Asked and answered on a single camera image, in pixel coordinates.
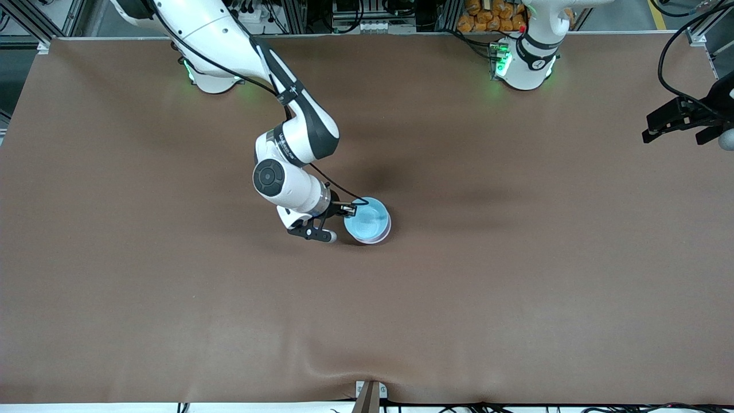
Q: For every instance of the aluminium frame post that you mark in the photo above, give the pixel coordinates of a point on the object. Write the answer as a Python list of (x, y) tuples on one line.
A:
[(34, 26), (708, 26)]

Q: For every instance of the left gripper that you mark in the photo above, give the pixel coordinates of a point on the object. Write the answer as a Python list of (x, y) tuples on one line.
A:
[(709, 110)]

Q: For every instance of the pink bowl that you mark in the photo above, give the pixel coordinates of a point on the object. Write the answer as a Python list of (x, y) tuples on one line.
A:
[(383, 237)]

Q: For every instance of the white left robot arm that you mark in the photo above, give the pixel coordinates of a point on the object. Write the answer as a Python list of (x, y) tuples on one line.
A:
[(524, 71)]

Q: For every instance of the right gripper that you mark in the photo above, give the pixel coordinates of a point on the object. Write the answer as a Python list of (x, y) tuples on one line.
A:
[(335, 207)]

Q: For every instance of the brown table mat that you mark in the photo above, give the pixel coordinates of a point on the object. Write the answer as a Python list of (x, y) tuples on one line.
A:
[(367, 321)]

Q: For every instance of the white power strip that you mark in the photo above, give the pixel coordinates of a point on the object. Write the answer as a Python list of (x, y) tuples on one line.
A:
[(246, 14)]

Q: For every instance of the white connector block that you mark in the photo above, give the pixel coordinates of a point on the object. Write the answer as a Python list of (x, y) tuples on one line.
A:
[(383, 27)]

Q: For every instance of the metal clamp bracket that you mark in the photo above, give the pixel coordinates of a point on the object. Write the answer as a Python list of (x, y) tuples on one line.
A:
[(370, 396)]

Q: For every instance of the blue bowl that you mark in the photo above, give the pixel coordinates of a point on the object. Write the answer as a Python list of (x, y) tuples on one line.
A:
[(368, 221)]

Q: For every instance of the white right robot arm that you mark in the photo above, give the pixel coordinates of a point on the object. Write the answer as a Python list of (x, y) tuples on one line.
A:
[(218, 34)]

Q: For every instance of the orange packaged goods pile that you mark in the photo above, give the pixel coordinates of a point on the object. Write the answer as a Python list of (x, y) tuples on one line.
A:
[(487, 16)]

